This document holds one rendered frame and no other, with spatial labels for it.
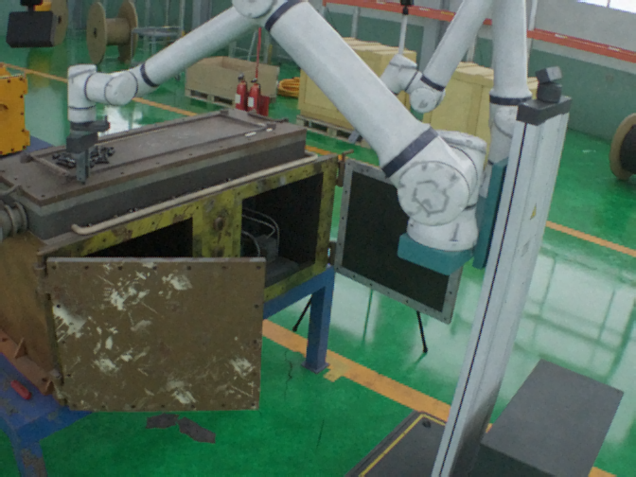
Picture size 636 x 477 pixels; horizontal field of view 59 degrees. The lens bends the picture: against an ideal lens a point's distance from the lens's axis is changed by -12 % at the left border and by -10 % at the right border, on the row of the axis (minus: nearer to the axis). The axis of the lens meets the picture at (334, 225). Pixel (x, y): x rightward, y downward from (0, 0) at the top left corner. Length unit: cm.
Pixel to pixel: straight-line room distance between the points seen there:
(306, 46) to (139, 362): 110
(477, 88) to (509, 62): 451
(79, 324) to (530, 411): 142
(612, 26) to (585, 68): 87
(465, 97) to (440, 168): 538
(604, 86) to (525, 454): 920
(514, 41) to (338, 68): 86
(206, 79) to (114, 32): 374
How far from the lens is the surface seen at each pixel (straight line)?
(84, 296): 187
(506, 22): 210
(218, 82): 902
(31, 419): 218
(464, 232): 159
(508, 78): 212
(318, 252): 290
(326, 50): 140
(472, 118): 668
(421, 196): 136
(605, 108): 1072
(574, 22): 1076
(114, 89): 177
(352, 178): 278
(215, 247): 234
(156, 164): 215
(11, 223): 199
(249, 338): 194
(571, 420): 205
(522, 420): 198
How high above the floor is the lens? 205
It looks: 23 degrees down
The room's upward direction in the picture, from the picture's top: 6 degrees clockwise
